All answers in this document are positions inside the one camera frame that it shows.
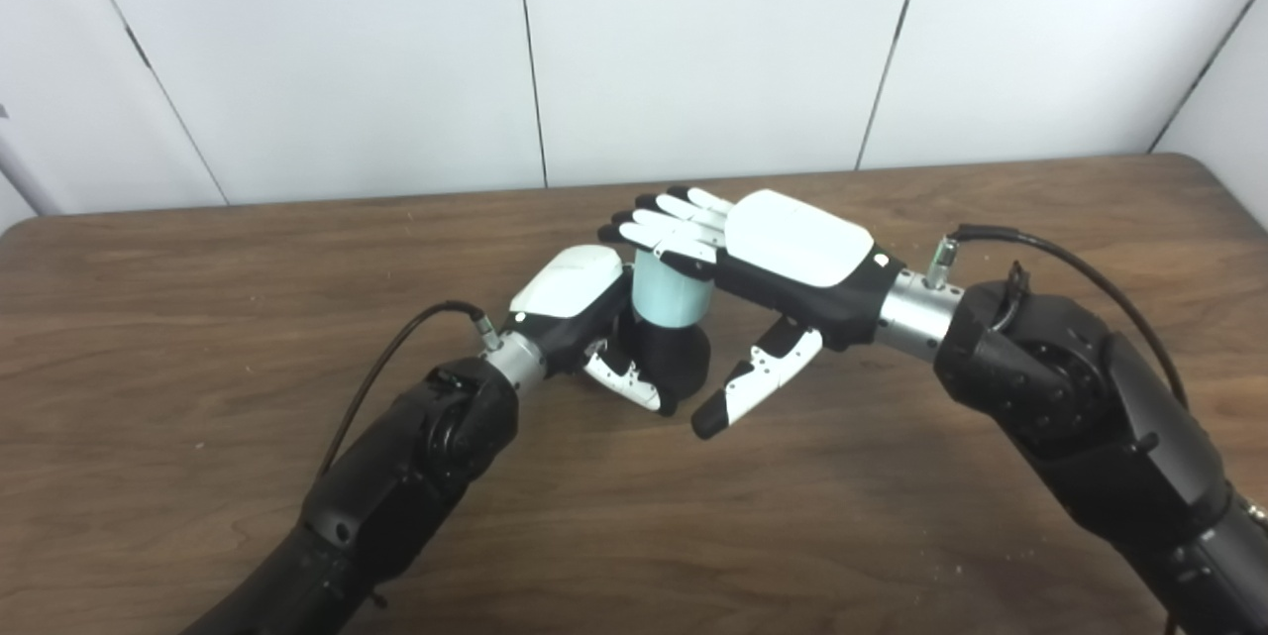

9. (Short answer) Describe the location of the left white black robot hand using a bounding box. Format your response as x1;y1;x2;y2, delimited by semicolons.
503;245;685;416

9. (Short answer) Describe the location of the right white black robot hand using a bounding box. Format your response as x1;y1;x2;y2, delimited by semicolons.
597;186;904;441

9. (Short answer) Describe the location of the light-blue hose piece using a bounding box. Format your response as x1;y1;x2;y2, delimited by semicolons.
632;249;714;329

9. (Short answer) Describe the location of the black flared nozzle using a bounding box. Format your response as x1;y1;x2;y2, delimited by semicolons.
619;313;711;416

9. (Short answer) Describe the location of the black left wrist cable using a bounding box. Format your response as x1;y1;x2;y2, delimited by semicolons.
317;300;504;477

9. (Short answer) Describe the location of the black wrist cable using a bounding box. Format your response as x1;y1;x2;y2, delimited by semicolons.
317;300;504;477
924;224;1190;408

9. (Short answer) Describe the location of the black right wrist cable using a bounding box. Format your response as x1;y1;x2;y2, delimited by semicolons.
924;224;1190;408

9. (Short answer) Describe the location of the white wall corner post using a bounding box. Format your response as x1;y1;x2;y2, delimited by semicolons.
0;135;65;217

